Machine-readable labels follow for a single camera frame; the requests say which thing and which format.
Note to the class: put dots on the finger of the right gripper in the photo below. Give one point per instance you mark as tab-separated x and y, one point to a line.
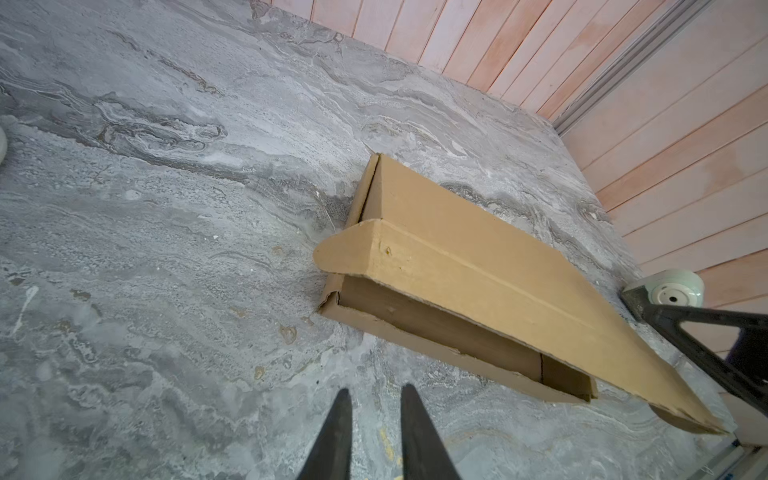
743	373

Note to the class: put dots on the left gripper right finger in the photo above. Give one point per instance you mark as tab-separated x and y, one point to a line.
424	454

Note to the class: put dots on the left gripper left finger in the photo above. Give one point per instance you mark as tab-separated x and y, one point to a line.
330	456

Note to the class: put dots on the brown cardboard box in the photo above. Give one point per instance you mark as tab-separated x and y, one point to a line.
421	267

